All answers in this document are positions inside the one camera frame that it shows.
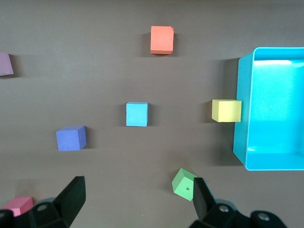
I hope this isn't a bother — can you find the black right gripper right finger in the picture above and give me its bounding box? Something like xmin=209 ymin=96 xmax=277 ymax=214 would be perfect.
xmin=190 ymin=177 xmax=287 ymax=228

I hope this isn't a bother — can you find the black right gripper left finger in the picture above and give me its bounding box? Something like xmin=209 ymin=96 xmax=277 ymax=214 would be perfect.
xmin=0 ymin=176 xmax=86 ymax=228

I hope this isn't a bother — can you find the light blue foam block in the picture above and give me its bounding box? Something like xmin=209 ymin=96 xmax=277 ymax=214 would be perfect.
xmin=125 ymin=101 xmax=149 ymax=127

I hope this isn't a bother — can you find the green foam block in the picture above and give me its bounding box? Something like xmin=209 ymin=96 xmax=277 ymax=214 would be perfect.
xmin=171 ymin=167 xmax=198 ymax=202

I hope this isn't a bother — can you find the deep pink foam block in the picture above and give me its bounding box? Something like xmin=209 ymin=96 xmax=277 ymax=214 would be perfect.
xmin=1 ymin=196 xmax=34 ymax=217

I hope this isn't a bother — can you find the purple foam block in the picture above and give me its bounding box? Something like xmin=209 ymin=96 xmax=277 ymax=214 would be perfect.
xmin=56 ymin=125 xmax=86 ymax=152

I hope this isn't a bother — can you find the yellow foam block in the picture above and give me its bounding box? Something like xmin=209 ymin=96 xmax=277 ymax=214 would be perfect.
xmin=211 ymin=99 xmax=242 ymax=123

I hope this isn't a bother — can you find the cyan plastic bin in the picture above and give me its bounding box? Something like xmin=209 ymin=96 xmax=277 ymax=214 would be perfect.
xmin=232 ymin=47 xmax=304 ymax=171

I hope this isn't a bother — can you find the brown table cover sheet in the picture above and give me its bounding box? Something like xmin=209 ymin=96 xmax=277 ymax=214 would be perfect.
xmin=0 ymin=0 xmax=304 ymax=228

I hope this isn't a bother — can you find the light pink foam block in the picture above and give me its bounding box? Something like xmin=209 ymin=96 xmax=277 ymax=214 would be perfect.
xmin=0 ymin=51 xmax=14 ymax=77

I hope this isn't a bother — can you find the orange foam block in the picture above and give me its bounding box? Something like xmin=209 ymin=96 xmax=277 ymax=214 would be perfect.
xmin=150 ymin=25 xmax=174 ymax=55

